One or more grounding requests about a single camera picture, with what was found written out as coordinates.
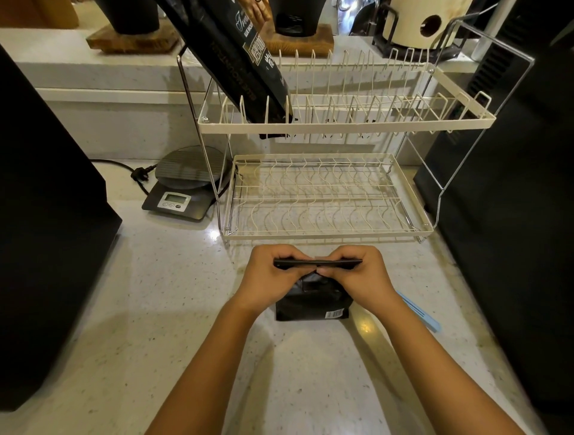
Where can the large black coffee bag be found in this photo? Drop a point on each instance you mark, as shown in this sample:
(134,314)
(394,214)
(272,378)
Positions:
(233,58)

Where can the cream cylinder with round hole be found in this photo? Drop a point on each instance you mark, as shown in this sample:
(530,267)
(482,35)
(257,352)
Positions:
(417,24)

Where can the black ribbed appliance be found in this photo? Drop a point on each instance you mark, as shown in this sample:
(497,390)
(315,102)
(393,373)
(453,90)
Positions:
(515,215)

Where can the person's right hand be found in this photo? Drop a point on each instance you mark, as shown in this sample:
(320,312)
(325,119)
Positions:
(367,282)

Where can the person's left hand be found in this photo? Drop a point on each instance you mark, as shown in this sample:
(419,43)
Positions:
(262,280)

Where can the brown wooden box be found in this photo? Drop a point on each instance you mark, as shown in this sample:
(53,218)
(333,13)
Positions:
(36,13)

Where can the light blue bag sealing clip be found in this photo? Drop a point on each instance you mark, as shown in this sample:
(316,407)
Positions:
(421,313)

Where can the small black coffee bag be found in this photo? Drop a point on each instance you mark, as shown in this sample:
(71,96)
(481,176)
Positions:
(311,302)

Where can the person's right thumb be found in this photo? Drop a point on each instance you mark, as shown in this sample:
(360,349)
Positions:
(329,272)

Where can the wooden base board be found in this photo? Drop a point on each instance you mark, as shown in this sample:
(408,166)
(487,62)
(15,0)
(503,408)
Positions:
(298,45)
(134,42)

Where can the black vessel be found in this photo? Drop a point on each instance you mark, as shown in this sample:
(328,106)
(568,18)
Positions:
(296,18)
(130,15)

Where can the person's left forearm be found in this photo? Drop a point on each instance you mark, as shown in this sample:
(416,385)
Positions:
(210,376)

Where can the person's left thumb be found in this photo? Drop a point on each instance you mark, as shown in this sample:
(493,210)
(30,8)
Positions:
(296,272)

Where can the white two-tier dish rack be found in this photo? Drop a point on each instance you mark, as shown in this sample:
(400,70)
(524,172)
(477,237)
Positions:
(341,127)

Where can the black bag sealing clip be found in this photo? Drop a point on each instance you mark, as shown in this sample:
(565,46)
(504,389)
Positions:
(316,263)

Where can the person's right forearm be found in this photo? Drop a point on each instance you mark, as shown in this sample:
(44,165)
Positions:
(439,381)

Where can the large black box appliance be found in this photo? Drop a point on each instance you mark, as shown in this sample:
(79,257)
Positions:
(49,233)

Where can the grey digital kitchen scale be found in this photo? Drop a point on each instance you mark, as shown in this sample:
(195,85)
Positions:
(188,169)

